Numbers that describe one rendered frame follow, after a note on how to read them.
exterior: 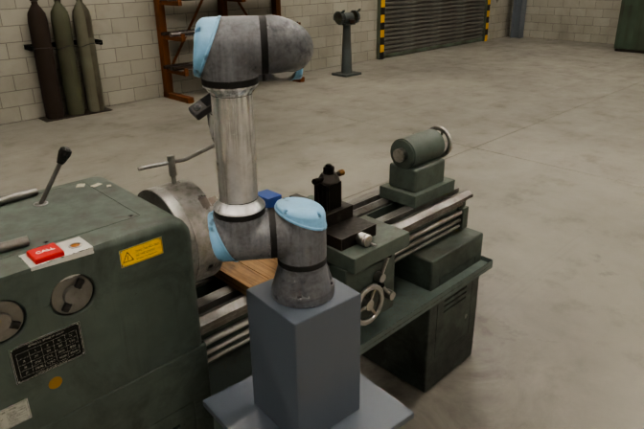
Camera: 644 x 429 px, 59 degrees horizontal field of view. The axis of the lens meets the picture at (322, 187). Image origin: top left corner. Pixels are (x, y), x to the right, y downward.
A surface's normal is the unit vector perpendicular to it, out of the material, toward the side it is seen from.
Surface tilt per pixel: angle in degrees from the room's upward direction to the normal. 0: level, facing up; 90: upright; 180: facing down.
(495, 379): 0
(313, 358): 90
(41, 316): 90
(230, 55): 92
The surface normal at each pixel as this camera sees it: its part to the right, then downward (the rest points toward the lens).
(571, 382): -0.01, -0.93
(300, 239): 0.14, 0.35
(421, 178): 0.70, 0.25
